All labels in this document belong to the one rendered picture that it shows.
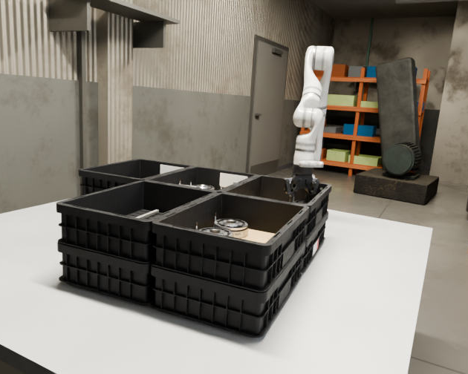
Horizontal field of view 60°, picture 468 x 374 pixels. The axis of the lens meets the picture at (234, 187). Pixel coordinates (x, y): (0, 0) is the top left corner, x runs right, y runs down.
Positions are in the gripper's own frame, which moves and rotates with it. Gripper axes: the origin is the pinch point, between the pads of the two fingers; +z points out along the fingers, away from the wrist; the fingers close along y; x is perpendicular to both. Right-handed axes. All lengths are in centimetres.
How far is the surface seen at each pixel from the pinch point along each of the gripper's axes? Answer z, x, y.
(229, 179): -2.6, -28.4, 19.4
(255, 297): 7, 58, 38
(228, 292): 7, 54, 43
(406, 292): 17.1, 43.0, -15.9
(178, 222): -3, 32, 51
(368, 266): 16.9, 23.8, -15.9
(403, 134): -6, -388, -365
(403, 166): 35, -326, -321
